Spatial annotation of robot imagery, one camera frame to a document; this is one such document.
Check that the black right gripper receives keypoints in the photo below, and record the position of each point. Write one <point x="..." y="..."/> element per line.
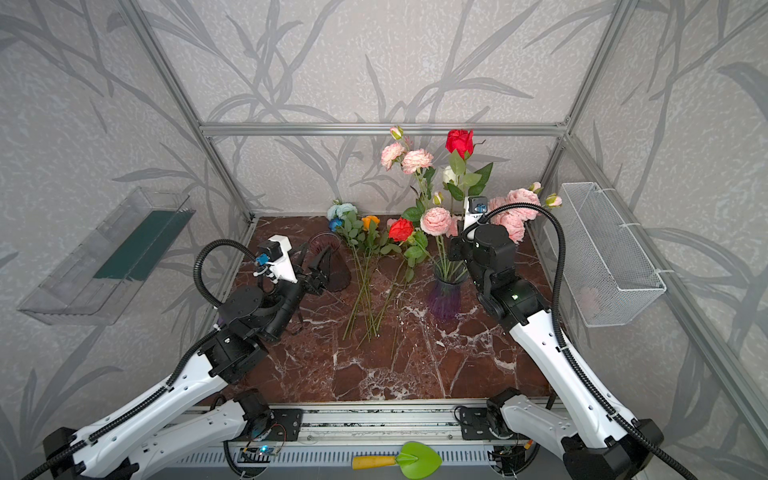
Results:
<point x="459" y="248"/>

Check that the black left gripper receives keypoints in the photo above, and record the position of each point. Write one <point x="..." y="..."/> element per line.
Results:
<point x="313" y="280"/>

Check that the clear plastic wall tray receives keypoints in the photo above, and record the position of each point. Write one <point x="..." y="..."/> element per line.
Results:
<point x="95" y="283"/>

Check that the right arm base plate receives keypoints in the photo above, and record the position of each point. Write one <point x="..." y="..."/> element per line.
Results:
<point x="474" y="424"/>

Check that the white wire mesh basket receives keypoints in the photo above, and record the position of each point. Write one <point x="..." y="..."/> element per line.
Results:
<point x="609" y="277"/>

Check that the purple ribbed glass vase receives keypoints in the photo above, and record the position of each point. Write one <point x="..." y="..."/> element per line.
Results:
<point x="444" y="300"/>

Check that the white rosebud stem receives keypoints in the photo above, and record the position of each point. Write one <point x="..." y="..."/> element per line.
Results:
<point x="449" y="178"/>

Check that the aluminium front rail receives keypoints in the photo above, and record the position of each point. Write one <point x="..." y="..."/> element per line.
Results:
<point x="333" y="434"/>

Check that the green toy shovel yellow handle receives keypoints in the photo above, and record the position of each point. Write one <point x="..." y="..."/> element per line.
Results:
<point x="416" y="461"/>

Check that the small green circuit board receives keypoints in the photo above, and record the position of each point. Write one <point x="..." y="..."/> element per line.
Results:
<point x="260" y="454"/>

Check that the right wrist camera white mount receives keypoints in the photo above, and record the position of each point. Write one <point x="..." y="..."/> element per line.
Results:
<point x="474" y="208"/>

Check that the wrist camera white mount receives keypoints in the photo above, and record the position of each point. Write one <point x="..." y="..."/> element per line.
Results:
<point x="273" y="260"/>
<point x="474" y="208"/>

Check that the dark red rose stem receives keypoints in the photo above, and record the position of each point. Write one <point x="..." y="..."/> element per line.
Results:
<point x="460" y="145"/>

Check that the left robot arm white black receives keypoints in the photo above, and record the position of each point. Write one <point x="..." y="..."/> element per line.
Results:
<point x="144" y="436"/>

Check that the dark glass cup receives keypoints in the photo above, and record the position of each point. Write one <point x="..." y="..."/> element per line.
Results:
<point x="340" y="273"/>

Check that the white blue flower stem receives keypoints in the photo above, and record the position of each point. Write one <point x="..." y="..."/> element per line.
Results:
<point x="344" y="210"/>

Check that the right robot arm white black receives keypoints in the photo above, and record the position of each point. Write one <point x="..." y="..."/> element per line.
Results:
<point x="589" y="436"/>

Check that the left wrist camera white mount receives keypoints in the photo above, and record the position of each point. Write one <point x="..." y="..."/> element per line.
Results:
<point x="273" y="260"/>

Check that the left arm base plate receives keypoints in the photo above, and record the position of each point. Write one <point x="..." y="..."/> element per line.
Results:
<point x="284" y="426"/>

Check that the orange rose stem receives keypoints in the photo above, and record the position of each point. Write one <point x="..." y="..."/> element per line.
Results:
<point x="361" y="235"/>

